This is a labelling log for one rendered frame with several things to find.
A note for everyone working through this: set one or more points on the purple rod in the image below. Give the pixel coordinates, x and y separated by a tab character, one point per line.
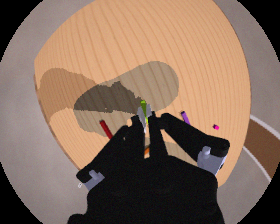
185	118

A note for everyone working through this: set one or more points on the lime green rod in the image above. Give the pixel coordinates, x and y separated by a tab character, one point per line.
143	105

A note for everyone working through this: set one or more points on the red rod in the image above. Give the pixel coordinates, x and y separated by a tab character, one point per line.
106	129

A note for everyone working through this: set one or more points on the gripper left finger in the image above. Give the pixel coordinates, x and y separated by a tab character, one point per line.
119	179

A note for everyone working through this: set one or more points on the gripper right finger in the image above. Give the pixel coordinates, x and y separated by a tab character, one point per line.
210	150

